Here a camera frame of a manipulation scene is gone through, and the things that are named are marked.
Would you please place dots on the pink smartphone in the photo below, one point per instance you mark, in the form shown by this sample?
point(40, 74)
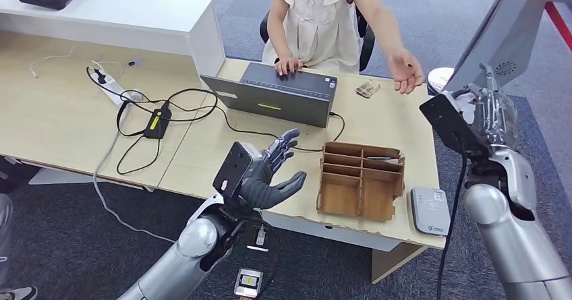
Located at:
point(368, 88)

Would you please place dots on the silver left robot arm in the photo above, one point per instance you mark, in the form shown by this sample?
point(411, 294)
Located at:
point(187, 258)

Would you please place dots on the grey kiosk monitor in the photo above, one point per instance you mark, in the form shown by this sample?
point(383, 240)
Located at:
point(505, 30)

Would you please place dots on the white counter shelf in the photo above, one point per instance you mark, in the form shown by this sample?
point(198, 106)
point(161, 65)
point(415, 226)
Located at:
point(111, 16)

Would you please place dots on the wooden compartment organizer box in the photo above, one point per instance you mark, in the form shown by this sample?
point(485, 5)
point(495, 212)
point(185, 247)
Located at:
point(357, 186)

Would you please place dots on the white power strip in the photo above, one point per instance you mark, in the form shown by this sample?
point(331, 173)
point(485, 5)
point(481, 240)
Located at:
point(111, 86)

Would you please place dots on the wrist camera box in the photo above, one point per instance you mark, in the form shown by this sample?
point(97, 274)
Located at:
point(232, 168)
point(447, 119)

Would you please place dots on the person's left hand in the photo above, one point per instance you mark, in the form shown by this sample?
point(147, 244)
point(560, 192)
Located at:
point(406, 72)

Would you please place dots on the room key card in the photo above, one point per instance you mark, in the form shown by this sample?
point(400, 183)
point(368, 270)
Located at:
point(380, 158)

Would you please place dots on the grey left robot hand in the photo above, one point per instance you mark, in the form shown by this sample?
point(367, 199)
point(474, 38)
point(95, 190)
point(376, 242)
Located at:
point(263, 186)

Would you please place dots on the small grey round desk grommet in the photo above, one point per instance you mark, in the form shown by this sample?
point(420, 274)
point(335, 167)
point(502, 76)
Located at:
point(135, 61)

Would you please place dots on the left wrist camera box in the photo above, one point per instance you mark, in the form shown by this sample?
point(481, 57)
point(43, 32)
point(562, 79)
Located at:
point(232, 168)

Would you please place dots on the person's right hand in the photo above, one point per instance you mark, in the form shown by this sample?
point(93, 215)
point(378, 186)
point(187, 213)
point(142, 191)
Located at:
point(288, 65)

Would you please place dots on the person's right forearm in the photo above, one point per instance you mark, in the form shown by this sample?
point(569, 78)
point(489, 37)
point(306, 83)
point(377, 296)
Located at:
point(278, 39)

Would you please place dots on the white card reader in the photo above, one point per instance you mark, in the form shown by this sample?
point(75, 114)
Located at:
point(430, 211)

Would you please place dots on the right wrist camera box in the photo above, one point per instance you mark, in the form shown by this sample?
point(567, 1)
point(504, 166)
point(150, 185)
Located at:
point(447, 119)

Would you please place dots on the person's left forearm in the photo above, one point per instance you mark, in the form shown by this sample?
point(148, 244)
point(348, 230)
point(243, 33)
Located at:
point(384, 30)

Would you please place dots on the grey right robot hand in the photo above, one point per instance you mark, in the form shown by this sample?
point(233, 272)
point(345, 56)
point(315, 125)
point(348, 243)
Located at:
point(498, 119)

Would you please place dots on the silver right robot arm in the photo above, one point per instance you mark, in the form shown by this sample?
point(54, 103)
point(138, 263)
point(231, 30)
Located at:
point(514, 235)

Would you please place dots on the red pole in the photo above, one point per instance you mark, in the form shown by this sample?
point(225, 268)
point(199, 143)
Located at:
point(558, 23)

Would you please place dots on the black power adapter yellow label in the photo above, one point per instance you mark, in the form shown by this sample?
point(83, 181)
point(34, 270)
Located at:
point(156, 123)

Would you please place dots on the small floor device yellow label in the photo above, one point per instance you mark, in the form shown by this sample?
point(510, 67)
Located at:
point(248, 283)

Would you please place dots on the person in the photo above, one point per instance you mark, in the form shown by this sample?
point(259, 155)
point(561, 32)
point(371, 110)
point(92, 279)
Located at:
point(317, 21)

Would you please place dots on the dark grey laptop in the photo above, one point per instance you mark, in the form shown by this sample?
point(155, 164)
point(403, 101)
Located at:
point(277, 97)

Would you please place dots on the bystander's leg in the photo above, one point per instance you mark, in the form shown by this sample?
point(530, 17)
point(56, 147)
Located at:
point(5, 235)

